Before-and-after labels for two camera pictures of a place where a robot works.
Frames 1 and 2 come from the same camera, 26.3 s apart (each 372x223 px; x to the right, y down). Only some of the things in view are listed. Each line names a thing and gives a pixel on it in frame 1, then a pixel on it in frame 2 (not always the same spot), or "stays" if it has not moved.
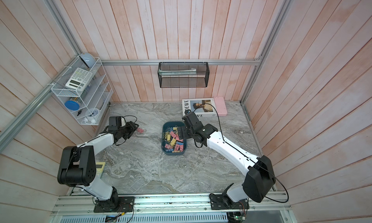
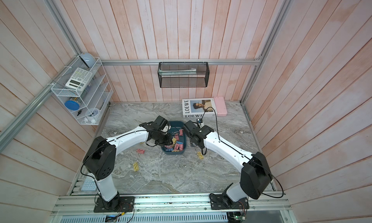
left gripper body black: x=125 y=131 -> x=162 y=139
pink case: x=221 y=105 stays
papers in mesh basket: x=186 y=72 stays
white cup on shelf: x=91 y=113 stays
